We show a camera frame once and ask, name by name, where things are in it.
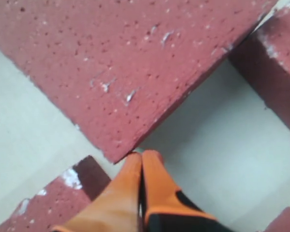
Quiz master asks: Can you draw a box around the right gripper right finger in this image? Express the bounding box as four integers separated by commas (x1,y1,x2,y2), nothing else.
141,150,232,232

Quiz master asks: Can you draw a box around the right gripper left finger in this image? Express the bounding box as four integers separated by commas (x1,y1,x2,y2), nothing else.
52,153,142,232

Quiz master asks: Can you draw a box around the red brick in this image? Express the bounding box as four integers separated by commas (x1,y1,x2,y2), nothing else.
265,207,290,232
229,2,290,129
0,156,111,232
0,0,276,163

